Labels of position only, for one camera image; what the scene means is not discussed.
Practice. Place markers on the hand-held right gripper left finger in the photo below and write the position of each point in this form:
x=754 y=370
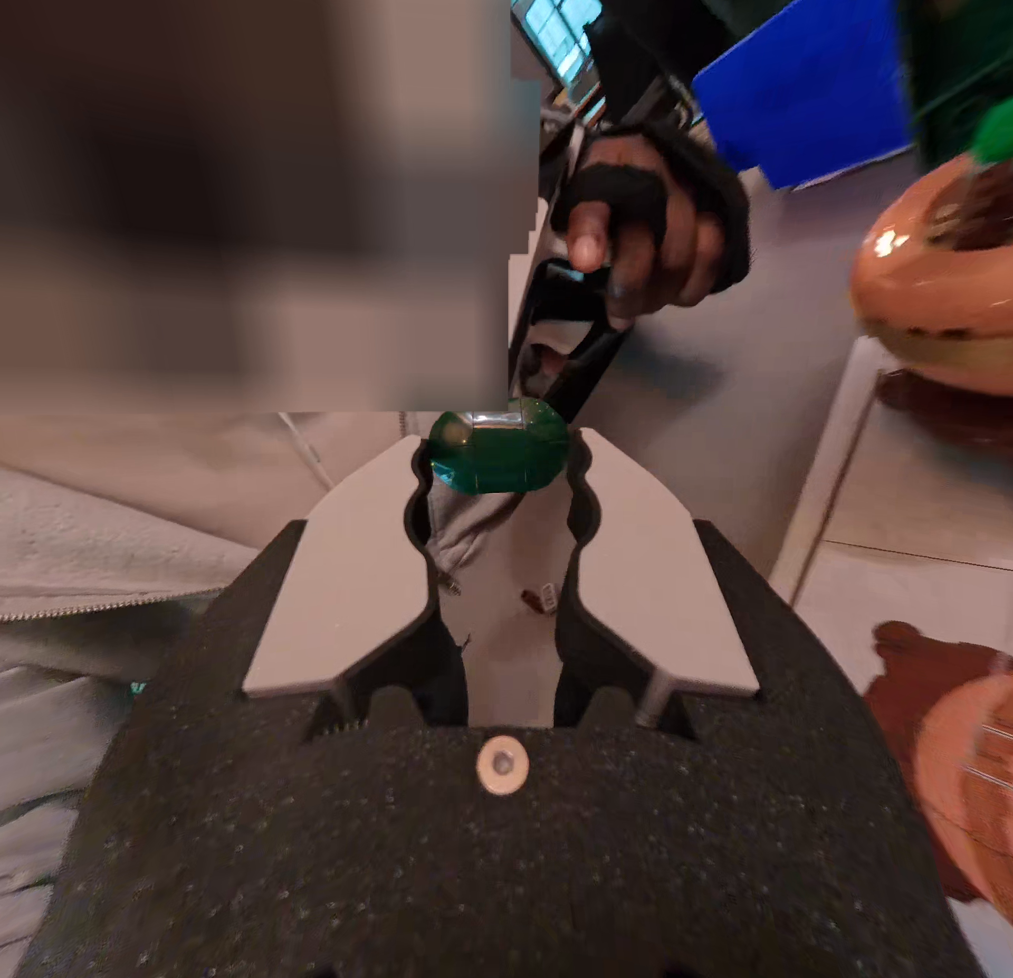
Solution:
x=348 y=582

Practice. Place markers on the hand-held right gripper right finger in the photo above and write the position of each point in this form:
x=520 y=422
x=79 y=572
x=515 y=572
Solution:
x=657 y=582

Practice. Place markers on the small white and red piece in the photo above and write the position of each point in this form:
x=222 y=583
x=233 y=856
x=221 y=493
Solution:
x=542 y=598

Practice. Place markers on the green oval leaf plate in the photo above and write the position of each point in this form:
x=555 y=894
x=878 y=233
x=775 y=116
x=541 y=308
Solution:
x=498 y=455

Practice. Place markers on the person's left forearm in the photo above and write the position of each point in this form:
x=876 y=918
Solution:
x=673 y=28

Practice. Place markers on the person's left hand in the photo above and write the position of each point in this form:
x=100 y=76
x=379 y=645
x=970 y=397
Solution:
x=673 y=234

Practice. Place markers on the instruction booklet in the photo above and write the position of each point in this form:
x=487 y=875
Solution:
x=870 y=519

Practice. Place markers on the window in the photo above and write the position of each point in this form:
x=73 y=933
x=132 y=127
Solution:
x=554 y=12

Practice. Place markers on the blue box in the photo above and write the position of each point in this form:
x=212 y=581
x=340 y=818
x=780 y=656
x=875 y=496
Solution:
x=807 y=83

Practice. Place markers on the peach brick flower pot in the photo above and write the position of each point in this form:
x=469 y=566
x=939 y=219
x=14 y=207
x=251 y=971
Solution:
x=926 y=281

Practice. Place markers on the dark green crate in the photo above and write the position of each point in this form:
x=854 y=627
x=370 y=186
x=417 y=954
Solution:
x=957 y=36

